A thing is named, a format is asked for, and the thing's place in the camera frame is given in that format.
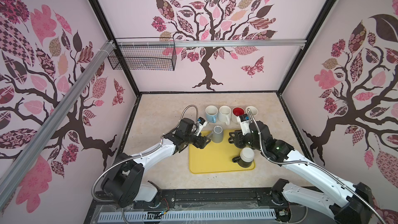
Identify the pale pink mug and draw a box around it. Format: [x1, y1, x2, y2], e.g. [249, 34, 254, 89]
[245, 106, 259, 117]

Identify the white mug red interior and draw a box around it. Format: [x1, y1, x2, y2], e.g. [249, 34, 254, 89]
[231, 107, 245, 123]

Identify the light blue mug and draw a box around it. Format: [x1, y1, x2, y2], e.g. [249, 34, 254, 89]
[205, 105, 218, 123]

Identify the white ribbed-base mug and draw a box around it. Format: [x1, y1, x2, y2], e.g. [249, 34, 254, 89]
[218, 106, 232, 125]

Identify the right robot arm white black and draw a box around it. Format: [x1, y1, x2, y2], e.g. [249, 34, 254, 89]
[228, 121, 374, 224]

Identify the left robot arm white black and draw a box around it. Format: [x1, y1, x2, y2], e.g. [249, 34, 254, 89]
[101, 117, 210, 207]

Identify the grey mug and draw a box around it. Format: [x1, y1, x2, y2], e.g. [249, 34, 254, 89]
[206, 125, 224, 144]

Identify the black mug white base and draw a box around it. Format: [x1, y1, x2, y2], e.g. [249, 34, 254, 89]
[232, 147, 255, 168]

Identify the yellow plastic tray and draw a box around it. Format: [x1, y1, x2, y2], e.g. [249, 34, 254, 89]
[188, 129, 256, 174]

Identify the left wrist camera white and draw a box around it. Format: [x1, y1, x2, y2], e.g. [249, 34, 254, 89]
[195, 117, 208, 136]

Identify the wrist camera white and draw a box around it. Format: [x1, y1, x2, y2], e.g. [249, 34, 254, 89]
[195, 117, 208, 136]
[237, 114, 250, 135]

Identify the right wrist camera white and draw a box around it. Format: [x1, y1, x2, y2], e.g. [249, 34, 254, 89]
[237, 114, 250, 135]

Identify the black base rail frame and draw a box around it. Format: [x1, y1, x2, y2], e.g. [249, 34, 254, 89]
[83, 186, 353, 224]

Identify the white slotted cable duct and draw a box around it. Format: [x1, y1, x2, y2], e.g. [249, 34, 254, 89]
[97, 209, 276, 224]

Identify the black wire basket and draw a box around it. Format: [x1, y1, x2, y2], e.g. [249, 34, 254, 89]
[108, 37, 177, 71]

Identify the back aluminium rail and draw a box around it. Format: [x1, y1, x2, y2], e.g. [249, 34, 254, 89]
[117, 39, 307, 48]

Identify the aluminium rail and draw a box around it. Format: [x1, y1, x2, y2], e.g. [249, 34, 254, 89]
[1, 40, 115, 208]
[117, 39, 307, 48]

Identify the left metal conduit cable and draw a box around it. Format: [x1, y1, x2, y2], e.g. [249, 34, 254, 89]
[91, 104, 200, 203]

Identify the left aluminium rail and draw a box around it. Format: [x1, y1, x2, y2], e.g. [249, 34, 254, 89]
[1, 40, 115, 208]

